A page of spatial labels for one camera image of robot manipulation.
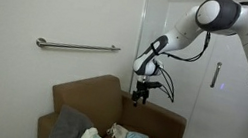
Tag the brown armchair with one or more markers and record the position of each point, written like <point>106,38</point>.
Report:
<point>92,94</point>

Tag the white door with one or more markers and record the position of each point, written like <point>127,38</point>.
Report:
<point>226,106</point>

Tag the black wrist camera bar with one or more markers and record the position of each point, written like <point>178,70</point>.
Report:
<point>154,84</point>

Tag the white vertical wall trim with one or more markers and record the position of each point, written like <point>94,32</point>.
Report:
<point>141,31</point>

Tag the grey cloth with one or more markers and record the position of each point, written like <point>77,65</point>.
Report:
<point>67,127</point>

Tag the silver wall grab bar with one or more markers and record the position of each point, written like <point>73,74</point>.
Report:
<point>77,46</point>

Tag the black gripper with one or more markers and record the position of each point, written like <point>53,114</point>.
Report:
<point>142,88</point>

